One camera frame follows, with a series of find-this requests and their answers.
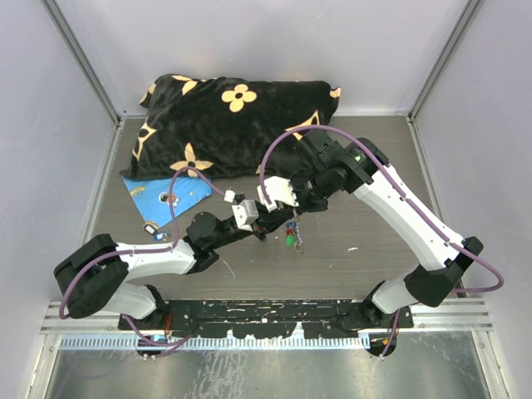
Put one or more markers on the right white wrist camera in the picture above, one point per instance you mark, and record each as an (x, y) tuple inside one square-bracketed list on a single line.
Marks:
[(279, 191)]

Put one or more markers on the loose blue tagged key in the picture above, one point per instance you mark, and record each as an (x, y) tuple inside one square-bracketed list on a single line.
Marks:
[(162, 236)]

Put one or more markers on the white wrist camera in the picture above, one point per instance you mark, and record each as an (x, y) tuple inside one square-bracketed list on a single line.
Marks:
[(279, 191), (245, 210)]

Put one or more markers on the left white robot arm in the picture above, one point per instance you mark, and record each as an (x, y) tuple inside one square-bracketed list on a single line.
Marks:
[(98, 275)]

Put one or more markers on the blue cartoon cloth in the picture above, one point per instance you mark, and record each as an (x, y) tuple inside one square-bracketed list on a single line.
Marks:
[(151, 197)]

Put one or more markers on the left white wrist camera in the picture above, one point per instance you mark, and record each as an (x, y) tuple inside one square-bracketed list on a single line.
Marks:
[(245, 210)]

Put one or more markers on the green tagged key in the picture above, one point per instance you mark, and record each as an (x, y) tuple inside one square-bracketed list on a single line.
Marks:
[(289, 239)]

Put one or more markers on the black floral plush pillow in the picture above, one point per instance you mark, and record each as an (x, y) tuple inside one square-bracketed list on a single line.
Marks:
[(227, 127)]

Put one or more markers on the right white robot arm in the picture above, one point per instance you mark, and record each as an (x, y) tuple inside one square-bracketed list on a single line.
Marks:
[(363, 170)]

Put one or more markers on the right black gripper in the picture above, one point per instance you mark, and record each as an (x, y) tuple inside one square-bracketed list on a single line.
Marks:
[(302, 206)]

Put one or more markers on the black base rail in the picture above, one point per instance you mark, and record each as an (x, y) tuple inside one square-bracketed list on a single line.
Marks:
[(326, 318)]

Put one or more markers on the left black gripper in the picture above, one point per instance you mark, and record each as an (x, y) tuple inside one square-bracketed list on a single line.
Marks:
[(268, 222)]

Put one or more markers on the white slotted cable duct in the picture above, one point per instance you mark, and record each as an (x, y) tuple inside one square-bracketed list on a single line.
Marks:
[(297, 341)]

